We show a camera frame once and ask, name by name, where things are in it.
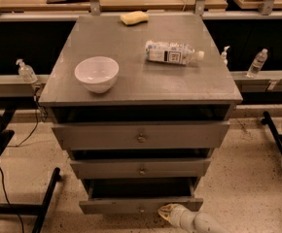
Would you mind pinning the black table leg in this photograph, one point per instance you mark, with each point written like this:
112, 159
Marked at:
278, 143
37, 210

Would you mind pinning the grey top drawer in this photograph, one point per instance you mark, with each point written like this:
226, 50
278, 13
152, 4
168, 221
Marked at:
141, 135

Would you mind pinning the white bowl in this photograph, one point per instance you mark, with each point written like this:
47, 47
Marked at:
97, 74

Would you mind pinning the grey drawer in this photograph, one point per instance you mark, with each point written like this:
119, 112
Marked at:
141, 135
138, 196
140, 168

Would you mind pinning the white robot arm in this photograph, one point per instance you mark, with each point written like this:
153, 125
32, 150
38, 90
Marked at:
204, 223

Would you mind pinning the grey bottom drawer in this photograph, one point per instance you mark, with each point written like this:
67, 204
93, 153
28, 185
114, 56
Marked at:
138, 196

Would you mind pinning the black table leg left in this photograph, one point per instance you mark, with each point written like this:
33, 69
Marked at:
37, 210

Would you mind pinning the grey middle drawer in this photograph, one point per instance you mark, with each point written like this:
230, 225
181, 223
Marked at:
140, 168

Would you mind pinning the clear pump dispenser bottle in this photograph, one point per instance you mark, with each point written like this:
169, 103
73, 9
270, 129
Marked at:
26, 72

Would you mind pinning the upright clear water bottle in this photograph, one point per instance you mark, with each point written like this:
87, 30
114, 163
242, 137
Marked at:
257, 64

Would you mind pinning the small white pump bottle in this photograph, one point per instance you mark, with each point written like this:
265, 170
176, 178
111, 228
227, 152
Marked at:
224, 55

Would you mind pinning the grey wooden drawer cabinet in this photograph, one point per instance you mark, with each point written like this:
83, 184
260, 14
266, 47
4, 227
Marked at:
145, 91

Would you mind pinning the lying plastic water bottle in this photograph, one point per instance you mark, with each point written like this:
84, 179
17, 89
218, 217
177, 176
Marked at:
172, 53

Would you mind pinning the black table leg right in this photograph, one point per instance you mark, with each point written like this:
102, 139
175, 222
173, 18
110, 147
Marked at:
278, 143

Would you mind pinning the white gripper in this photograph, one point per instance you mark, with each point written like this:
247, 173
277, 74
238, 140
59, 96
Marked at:
180, 216

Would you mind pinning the yellow sponge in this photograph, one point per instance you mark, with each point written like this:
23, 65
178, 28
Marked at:
133, 18

